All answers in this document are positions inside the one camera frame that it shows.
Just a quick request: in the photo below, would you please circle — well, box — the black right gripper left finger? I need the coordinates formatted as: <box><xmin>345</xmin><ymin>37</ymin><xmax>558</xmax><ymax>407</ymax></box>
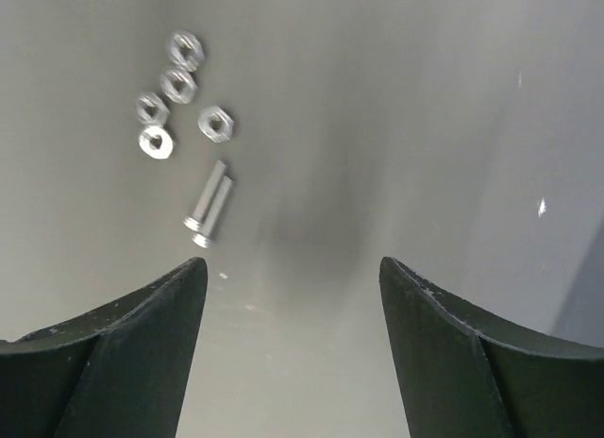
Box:
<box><xmin>1</xmin><ymin>258</ymin><xmax>208</xmax><ymax>437</ymax></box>

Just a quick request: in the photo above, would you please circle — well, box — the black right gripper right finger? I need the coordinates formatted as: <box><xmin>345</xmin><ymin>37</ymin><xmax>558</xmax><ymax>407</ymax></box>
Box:
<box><xmin>379</xmin><ymin>257</ymin><xmax>603</xmax><ymax>437</ymax></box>

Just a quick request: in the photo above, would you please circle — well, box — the silver cap screw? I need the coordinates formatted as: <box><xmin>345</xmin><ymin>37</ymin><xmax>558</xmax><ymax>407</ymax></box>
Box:
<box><xmin>192</xmin><ymin>176</ymin><xmax>233</xmax><ymax>248</ymax></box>
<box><xmin>183</xmin><ymin>160</ymin><xmax>227</xmax><ymax>231</ymax></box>

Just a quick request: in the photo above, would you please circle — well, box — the silver hex nut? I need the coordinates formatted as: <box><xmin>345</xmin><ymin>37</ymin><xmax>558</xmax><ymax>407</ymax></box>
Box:
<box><xmin>135</xmin><ymin>92</ymin><xmax>170</xmax><ymax>126</ymax></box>
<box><xmin>197</xmin><ymin>106</ymin><xmax>234</xmax><ymax>143</ymax></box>
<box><xmin>138</xmin><ymin>126</ymin><xmax>175</xmax><ymax>160</ymax></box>
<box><xmin>159</xmin><ymin>66</ymin><xmax>197</xmax><ymax>104</ymax></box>
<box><xmin>167</xmin><ymin>30</ymin><xmax>205</xmax><ymax>72</ymax></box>

